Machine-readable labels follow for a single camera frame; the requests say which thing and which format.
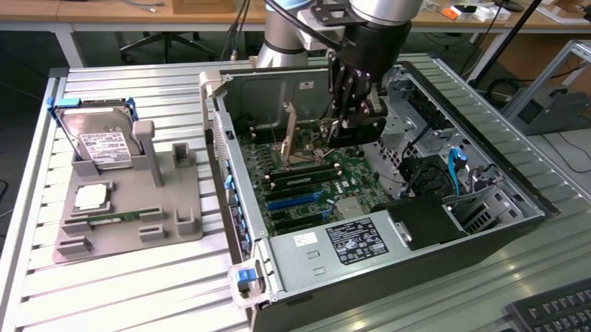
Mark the blue disk caddy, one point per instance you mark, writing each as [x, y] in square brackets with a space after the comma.
[70, 102]

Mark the grey computer tower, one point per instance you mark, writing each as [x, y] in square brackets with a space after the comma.
[558, 114]

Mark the white paper sheet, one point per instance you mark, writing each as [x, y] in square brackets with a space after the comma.
[567, 18]

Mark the silver disk bay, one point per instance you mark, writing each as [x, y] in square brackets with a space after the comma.
[396, 155]

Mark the blue case latch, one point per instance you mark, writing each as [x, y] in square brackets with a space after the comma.
[244, 276]

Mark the silver power supply unit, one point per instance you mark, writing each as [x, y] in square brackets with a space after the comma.
[295, 266]

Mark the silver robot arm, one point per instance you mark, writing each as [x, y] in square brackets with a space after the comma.
[282, 41]

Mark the grey parts rack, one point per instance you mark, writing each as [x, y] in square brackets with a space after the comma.
[130, 200]

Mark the black open PC case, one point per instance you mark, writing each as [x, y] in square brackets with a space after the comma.
[438, 276]

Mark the black RAM slot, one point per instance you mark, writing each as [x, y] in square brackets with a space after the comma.
[266, 139]
[263, 132]
[300, 172]

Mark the orange small box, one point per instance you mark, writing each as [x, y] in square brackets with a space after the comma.
[448, 13]

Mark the green motherboard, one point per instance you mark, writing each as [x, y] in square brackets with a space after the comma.
[355, 180]

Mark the short black expansion slot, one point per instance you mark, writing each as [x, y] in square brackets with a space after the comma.
[279, 216]

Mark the white small box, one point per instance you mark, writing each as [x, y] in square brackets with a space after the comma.
[494, 14]

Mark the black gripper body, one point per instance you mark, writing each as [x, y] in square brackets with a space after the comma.
[379, 48]

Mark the silver chipset heatsink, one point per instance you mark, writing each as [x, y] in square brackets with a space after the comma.
[351, 208]

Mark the graphics card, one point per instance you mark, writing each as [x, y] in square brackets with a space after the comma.
[364, 133]

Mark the green RAM stick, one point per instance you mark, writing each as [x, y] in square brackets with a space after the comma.
[115, 218]

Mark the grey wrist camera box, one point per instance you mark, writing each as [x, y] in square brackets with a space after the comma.
[319, 36]

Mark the silver hard disk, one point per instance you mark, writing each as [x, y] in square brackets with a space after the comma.
[102, 138]

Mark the black office chair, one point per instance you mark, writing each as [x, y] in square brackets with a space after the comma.
[168, 41]

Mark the silver CPU chip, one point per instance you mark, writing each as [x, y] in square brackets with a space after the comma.
[92, 197]

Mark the black keyboard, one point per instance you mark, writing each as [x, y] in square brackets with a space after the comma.
[554, 311]

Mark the aluminium profile frame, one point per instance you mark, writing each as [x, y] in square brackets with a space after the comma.
[550, 71]

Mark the wooden desk white frame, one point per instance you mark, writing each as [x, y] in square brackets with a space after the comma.
[531, 22]
[74, 15]
[27, 14]

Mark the black white small device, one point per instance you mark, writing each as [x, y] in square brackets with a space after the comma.
[463, 9]

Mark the brown cabinet panel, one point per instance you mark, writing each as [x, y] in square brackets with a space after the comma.
[526, 58]

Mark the thin metal locking lever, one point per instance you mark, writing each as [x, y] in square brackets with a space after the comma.
[274, 133]

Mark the black fan shroud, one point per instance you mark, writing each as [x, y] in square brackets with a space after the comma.
[415, 221]

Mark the black tripod pole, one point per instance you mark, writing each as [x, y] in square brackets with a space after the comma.
[506, 38]

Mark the blue expansion slot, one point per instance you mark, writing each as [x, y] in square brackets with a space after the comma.
[292, 202]

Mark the black RAM stick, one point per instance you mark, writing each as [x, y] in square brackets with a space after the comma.
[307, 180]

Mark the CPU socket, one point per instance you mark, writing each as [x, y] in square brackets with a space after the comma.
[302, 162]

